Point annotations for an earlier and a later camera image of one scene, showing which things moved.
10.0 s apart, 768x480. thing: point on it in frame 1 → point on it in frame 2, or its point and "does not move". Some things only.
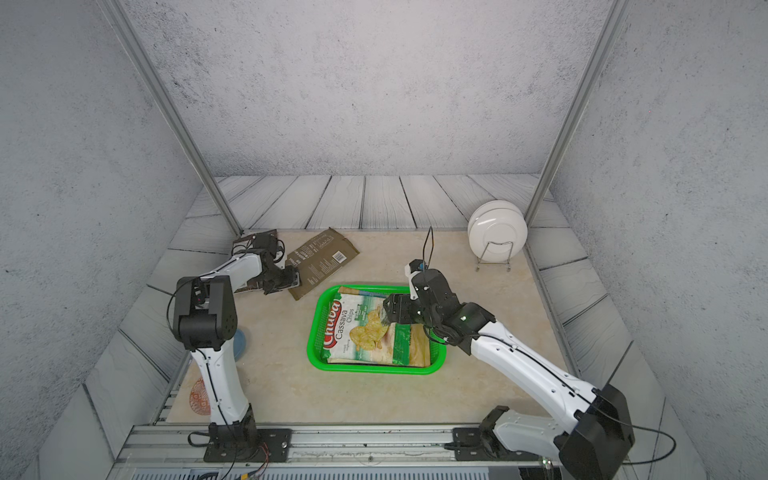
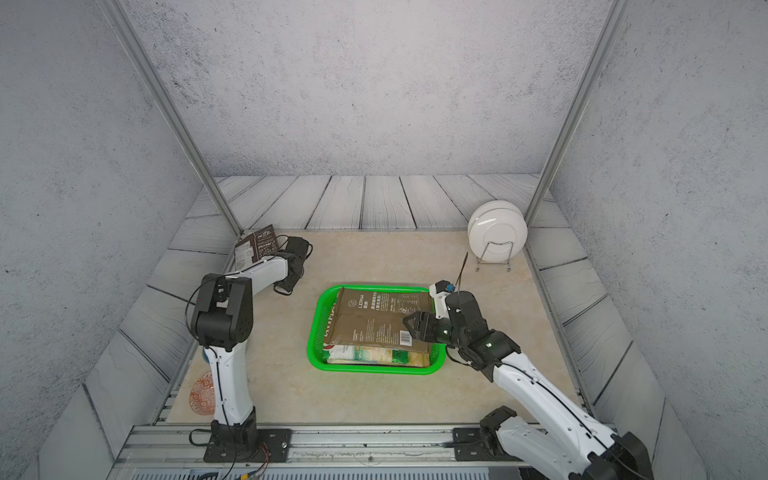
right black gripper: [400, 303] → [423, 318]
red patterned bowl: [198, 399] does not move
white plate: [497, 230] does not move
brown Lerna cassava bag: [318, 259] → [375, 318]
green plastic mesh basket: [317, 337] does not move
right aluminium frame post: [615, 11] does not move
